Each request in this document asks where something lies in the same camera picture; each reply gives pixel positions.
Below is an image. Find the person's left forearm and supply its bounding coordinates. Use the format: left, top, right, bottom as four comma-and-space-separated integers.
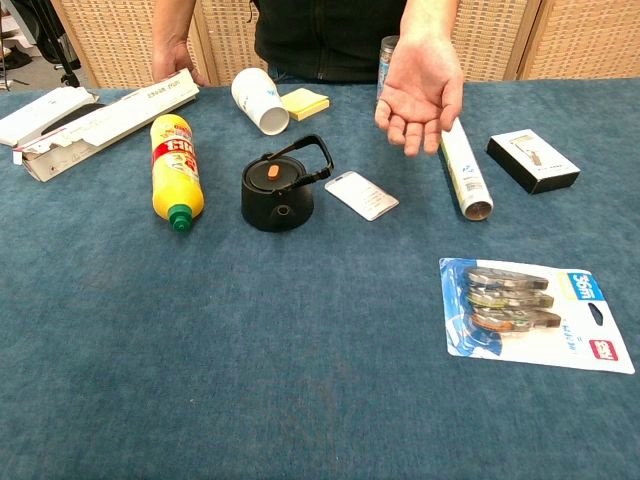
398, 0, 460, 44

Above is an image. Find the white card badge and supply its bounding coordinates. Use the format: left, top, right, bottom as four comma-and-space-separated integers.
323, 170, 401, 223

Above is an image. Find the white cylindrical roll tube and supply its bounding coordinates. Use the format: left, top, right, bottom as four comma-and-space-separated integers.
439, 116, 495, 223

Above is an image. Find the blue tablecloth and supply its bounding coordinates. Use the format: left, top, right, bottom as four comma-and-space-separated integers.
0, 76, 640, 480

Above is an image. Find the yellow sticky note pad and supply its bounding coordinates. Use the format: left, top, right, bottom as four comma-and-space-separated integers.
280, 87, 332, 123

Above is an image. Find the yellow bottle green cap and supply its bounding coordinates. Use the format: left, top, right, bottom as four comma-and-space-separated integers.
149, 113, 207, 234

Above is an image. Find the person's right hand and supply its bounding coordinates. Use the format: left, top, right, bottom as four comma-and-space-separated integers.
151, 40, 212, 88

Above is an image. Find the clear jar with grey lid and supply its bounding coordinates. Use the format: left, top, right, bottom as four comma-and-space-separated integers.
375, 34, 402, 107

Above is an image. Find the black rectangular box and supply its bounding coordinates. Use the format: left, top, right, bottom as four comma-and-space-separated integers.
485, 130, 583, 196

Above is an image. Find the blue tape blister pack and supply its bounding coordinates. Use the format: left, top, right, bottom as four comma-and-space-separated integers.
438, 256, 637, 376

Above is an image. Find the black lid with carry handle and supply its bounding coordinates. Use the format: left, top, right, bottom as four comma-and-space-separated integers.
240, 133, 336, 233

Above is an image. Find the person's black shirt torso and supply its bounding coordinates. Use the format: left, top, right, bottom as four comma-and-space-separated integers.
251, 0, 409, 85

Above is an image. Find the person's left hand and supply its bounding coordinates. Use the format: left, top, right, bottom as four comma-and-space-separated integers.
374, 36, 465, 158

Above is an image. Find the white flat packaging sleeve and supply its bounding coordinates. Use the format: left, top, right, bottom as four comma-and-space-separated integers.
0, 86, 100, 149

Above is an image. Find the white paper cup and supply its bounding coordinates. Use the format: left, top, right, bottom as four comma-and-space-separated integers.
230, 66, 292, 137

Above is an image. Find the person's right forearm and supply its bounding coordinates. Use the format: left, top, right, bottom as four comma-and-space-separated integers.
151, 0, 197, 51

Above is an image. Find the long white torn cardboard box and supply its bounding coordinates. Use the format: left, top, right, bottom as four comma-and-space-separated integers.
11, 67, 202, 184

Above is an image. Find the black tripod stand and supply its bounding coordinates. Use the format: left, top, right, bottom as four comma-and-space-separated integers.
27, 0, 83, 90

